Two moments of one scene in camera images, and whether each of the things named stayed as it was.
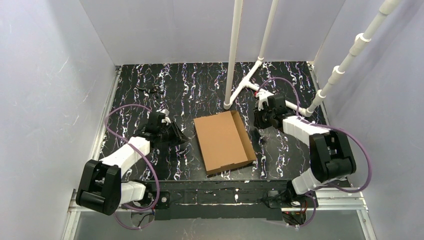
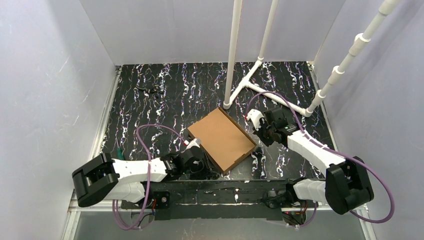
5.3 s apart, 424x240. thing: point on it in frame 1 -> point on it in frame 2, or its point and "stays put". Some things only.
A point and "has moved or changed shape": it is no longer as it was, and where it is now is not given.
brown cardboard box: x=224 y=143 has moved or changed shape
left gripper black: x=170 y=131 -> x=205 y=166
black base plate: x=215 y=200 stays put
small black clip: x=155 y=90 stays put
